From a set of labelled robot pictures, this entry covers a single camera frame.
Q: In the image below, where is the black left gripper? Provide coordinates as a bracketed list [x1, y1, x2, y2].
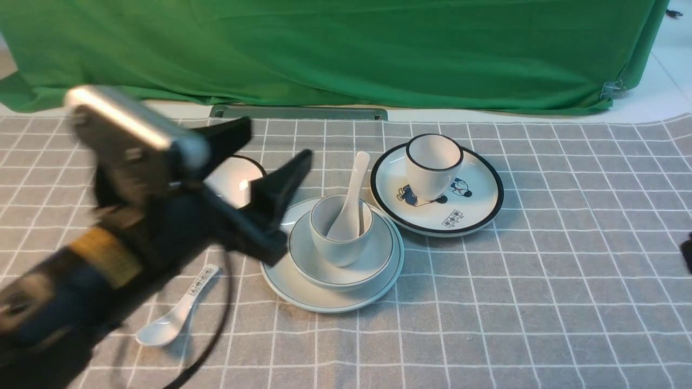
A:
[92, 117, 314, 271]

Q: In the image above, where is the thin rimmed white bowl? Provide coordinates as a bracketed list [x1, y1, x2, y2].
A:
[288, 210, 389, 291]

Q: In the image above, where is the plain white spoon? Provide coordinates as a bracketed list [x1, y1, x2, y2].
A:
[327, 152, 370, 242]

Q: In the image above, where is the plain white cup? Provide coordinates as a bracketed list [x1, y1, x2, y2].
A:
[308, 194, 374, 267]

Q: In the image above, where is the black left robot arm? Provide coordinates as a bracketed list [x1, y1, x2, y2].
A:
[2, 109, 314, 388]

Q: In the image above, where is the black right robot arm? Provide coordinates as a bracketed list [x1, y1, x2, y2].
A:
[680, 232, 692, 275]

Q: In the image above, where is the black rimmed white bowl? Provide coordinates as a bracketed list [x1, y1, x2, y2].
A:
[205, 156, 266, 209]

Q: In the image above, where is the plain white plate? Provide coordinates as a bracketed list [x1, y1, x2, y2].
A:
[261, 207, 404, 313]

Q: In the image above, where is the white spoon with print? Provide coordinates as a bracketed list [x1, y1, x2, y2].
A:
[136, 264, 219, 347]

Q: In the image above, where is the black rimmed white cup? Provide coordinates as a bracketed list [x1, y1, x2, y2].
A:
[405, 133, 464, 202]

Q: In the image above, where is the cartoon printed black rimmed plate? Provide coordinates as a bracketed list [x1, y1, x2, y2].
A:
[370, 144, 504, 237]

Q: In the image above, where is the green backdrop cloth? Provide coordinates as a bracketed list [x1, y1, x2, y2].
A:
[2, 1, 668, 116]

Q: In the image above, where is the metal clip on cloth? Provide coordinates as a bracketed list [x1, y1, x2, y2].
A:
[599, 79, 628, 99]

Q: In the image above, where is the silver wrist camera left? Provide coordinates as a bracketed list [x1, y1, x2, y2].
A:
[64, 85, 211, 169]

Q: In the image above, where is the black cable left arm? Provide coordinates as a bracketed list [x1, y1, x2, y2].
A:
[111, 249, 234, 389]

